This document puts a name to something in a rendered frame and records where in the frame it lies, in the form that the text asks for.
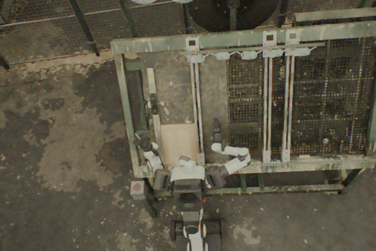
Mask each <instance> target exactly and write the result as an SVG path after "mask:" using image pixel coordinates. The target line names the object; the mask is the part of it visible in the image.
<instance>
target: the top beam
mask: <svg viewBox="0 0 376 251"><path fill-rule="evenodd" d="M286 31H300V33H299V41H316V40H326V39H343V38H361V37H371V36H376V21H364V22H355V23H346V24H329V25H312V26H296V27H287V28H270V29H254V30H245V31H228V32H212V33H202V34H185V35H169V36H153V37H144V38H127V39H114V40H113V41H112V42H110V47H111V50H112V53H113V54H117V53H134V52H159V51H176V50H185V49H186V42H185V38H199V49H203V48H220V47H230V46H247V45H262V44H263V33H268V32H276V33H277V39H276V43H286ZM296 36H297V33H295V34H290V37H289V39H296Z"/></svg>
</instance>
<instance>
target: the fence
mask: <svg viewBox="0 0 376 251"><path fill-rule="evenodd" d="M149 69H152V72H153V75H149ZM147 74H148V79H149V78H153V83H150V79H149V87H150V93H156V85H155V76H154V71H153V67H147ZM156 101H157V95H156ZM157 110H158V115H153V118H154V127H155V136H156V144H157V146H158V148H157V152H158V153H159V155H160V156H161V157H162V158H163V161H164V165H165V159H164V153H163V144H162V135H161V130H160V118H159V109H158V104H157Z"/></svg>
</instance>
